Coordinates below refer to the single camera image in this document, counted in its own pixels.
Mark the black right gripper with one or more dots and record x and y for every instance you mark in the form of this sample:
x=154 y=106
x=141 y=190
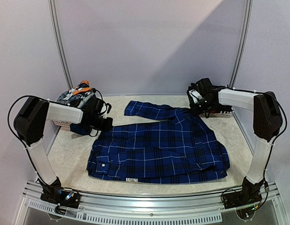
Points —
x=197 y=106

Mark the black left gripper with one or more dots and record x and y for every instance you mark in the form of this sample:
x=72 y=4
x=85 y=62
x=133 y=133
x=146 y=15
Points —
x=108 y=125

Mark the blue plaid garment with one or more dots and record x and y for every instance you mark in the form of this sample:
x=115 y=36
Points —
x=175 y=147

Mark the black t-shirt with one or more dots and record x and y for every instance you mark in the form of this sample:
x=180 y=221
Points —
x=191 y=87

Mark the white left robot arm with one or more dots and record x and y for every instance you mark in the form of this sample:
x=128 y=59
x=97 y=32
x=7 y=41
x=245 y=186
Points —
x=29 y=123

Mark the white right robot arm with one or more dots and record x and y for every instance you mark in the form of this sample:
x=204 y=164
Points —
x=269 y=121

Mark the camouflage orange garment pile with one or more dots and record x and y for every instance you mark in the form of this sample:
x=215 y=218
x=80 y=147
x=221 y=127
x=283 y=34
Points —
x=77 y=96

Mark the solid navy blue garment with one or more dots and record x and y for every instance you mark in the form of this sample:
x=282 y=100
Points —
x=81 y=129

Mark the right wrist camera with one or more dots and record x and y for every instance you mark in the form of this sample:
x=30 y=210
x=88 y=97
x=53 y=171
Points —
x=195 y=96

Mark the right aluminium frame post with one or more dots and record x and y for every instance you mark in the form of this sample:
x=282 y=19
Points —
x=242 y=41

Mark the aluminium frame post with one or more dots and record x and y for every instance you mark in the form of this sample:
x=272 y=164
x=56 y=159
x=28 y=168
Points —
x=242 y=41
x=59 y=43

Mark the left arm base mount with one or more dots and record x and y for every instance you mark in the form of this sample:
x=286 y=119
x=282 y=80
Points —
x=62 y=197

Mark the aluminium front rail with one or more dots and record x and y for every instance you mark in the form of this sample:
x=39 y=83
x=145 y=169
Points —
x=192 y=209

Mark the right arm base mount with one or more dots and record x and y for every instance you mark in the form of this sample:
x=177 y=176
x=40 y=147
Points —
x=233 y=199

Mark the left aluminium frame post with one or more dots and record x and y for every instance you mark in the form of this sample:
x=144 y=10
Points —
x=59 y=43

